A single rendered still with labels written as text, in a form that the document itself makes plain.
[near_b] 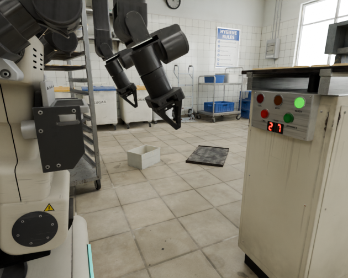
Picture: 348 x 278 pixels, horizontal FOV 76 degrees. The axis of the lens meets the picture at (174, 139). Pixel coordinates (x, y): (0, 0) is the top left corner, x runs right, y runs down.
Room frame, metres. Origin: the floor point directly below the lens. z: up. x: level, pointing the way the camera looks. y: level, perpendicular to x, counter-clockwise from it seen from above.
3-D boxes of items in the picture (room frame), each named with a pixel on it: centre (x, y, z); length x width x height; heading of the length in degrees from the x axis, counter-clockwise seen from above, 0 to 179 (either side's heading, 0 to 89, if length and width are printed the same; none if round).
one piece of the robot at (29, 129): (0.64, 0.33, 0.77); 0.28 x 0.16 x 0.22; 24
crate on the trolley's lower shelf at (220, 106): (4.92, -0.99, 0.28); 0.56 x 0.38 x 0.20; 122
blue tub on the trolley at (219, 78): (4.80, -0.83, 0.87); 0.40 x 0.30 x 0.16; 28
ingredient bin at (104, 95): (3.99, 1.33, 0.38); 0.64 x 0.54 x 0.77; 24
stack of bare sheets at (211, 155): (2.48, -0.41, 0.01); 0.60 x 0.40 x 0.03; 161
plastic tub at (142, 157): (2.25, 0.32, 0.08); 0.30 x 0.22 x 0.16; 144
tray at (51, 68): (1.72, 0.94, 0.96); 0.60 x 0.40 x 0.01; 35
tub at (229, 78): (5.02, -1.15, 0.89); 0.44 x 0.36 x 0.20; 33
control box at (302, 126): (0.76, -0.37, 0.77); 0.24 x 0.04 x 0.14; 24
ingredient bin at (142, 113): (4.26, 0.74, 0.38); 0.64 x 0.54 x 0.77; 22
